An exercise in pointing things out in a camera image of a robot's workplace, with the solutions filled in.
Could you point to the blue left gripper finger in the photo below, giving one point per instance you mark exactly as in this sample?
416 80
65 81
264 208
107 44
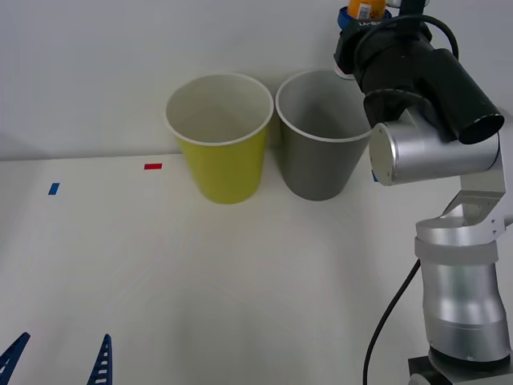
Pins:
14 351
102 361

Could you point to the grey plastic waste bin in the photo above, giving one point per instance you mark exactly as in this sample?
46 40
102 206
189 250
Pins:
316 168

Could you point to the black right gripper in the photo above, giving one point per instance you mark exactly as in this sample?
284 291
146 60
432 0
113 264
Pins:
352 44

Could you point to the small orange-capped plastic bottle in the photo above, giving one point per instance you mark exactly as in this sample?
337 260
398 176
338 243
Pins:
366 8

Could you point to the silver and black right arm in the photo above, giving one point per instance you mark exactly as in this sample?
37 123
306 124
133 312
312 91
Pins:
425 152

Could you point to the yellow-green plastic waste bin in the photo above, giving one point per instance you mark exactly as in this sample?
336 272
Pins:
224 172

